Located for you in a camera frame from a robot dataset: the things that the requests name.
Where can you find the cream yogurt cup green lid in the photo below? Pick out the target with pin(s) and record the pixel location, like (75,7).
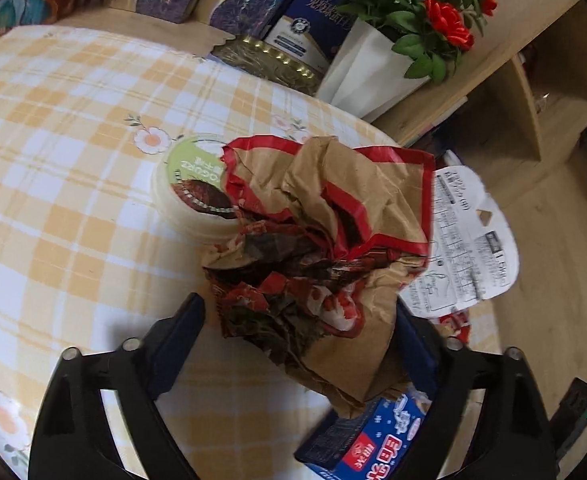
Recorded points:
(188,210)

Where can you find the white printed plastic package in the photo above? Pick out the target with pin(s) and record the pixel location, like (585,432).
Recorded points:
(463,240)

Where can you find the wooden shelf unit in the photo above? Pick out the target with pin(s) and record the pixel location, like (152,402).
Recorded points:
(523,10)

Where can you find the red rose plant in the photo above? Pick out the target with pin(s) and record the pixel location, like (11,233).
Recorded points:
(443,15)

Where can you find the white flower pot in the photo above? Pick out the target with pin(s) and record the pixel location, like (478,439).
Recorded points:
(368,70)

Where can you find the black power adapter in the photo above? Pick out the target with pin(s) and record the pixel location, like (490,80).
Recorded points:
(573,410)

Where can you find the small red wrapper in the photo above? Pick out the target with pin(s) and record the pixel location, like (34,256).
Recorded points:
(457,322)

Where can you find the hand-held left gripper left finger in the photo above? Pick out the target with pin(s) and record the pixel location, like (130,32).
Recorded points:
(173,355)

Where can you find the blue printed carton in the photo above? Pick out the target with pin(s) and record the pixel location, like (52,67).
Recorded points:
(368,450)

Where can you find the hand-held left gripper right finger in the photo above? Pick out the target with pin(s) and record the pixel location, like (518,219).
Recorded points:
(418,350)

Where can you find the blue box white label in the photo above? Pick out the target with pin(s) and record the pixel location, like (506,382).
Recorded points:
(303,10)

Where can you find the brown paper bag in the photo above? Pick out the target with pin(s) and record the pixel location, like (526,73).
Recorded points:
(373,195)

